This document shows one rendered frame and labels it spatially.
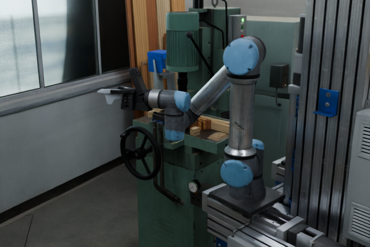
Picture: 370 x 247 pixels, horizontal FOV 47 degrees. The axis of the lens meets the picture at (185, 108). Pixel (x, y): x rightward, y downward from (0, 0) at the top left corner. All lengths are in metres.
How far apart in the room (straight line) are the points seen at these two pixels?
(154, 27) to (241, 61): 2.69
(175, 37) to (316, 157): 0.98
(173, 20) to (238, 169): 0.99
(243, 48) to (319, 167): 0.57
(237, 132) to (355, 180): 0.44
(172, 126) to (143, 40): 2.33
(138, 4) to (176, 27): 1.63
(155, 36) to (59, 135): 1.31
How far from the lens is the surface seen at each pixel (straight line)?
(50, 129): 3.44
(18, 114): 3.24
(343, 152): 1.63
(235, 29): 2.44
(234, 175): 1.55
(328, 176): 1.70
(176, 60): 2.26
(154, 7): 4.08
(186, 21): 2.23
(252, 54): 1.42
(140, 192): 2.60
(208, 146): 2.13
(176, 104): 1.57
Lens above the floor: 1.63
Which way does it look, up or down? 16 degrees down
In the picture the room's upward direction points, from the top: straight up
